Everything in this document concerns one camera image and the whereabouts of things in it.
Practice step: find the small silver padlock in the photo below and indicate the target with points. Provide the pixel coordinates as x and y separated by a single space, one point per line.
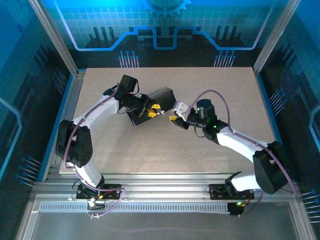
162 112

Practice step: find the black box with painting print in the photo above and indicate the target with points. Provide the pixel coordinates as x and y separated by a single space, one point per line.
163 96

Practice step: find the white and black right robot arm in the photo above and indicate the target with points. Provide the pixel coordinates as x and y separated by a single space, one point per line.
270 170

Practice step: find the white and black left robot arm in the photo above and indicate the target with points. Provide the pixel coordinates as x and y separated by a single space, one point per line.
75 147

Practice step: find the small black controller box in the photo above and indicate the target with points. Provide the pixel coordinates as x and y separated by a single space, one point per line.
236 210

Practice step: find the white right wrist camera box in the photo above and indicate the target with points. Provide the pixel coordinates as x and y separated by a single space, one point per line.
180 107

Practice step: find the aluminium frame rail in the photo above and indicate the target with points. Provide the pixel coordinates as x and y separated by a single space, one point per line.
162 182

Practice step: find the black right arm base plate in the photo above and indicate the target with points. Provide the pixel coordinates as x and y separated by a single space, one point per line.
217 192

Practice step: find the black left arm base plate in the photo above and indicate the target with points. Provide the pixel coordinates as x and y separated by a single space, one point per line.
112 193

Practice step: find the aluminium corner post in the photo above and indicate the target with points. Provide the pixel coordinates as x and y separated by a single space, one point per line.
275 37
55 37

